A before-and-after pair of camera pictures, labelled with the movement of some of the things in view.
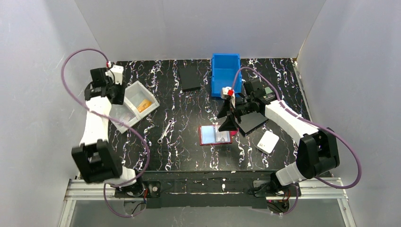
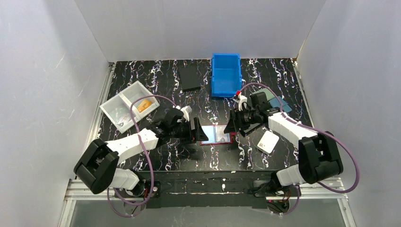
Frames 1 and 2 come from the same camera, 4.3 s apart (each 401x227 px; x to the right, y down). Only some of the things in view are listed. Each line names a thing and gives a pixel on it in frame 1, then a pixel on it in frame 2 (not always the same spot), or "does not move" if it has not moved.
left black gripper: [95, 92] → [192, 131]
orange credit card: [144, 104] does not move
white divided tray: [138, 100] does not move
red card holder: [210, 135] does not move
